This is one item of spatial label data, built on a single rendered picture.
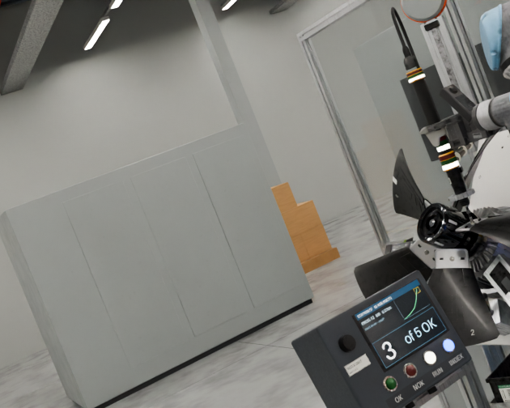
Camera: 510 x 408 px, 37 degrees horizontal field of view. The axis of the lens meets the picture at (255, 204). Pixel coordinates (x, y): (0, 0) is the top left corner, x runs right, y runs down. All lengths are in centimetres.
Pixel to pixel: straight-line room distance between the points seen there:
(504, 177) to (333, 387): 126
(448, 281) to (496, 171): 51
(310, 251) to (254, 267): 262
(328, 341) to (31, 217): 609
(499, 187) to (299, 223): 794
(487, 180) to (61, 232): 533
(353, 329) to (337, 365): 7
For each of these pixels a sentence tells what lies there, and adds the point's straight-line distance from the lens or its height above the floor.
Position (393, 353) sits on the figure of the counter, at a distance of 136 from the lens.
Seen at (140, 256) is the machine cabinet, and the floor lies 118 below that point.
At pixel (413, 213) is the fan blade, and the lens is 239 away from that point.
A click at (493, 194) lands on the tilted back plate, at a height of 120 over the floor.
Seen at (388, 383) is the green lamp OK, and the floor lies 112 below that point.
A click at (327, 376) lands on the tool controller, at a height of 116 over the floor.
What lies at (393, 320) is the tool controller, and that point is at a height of 120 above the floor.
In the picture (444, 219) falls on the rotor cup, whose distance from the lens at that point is 211.
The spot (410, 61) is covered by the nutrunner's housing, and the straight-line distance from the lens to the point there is 208.
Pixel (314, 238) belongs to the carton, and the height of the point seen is 37.
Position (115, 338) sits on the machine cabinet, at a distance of 737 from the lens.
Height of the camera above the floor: 154
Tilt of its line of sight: 2 degrees down
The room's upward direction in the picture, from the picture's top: 22 degrees counter-clockwise
